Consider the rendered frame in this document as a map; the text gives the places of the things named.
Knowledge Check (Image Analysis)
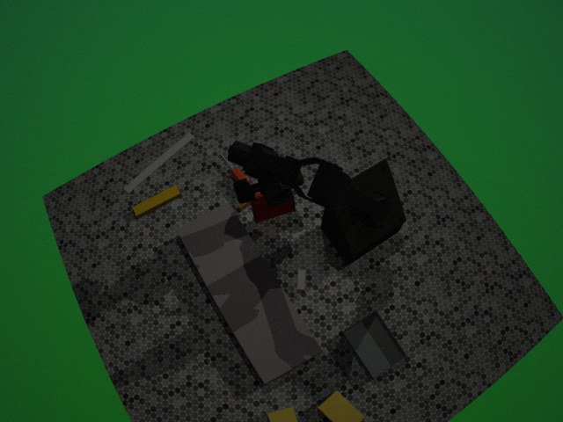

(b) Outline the grey rectangular panel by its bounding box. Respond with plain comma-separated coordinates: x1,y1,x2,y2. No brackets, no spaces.
177,202,322,384

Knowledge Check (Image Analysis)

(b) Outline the orange hexagonal prism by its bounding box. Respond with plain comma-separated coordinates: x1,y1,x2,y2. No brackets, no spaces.
219,153,249,182

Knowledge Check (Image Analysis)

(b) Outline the yellow rectangular block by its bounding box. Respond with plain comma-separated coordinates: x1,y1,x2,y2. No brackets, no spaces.
268,407,297,422
318,390,365,422

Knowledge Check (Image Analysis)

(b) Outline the olive yellow rectangular bar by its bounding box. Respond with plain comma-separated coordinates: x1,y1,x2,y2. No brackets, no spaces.
132,186,181,219

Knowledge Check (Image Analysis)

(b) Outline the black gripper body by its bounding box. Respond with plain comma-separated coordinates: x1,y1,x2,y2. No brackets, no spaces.
233,170,304,204

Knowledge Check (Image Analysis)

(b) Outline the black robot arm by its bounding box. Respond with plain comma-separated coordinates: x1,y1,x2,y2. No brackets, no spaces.
228,141,392,229

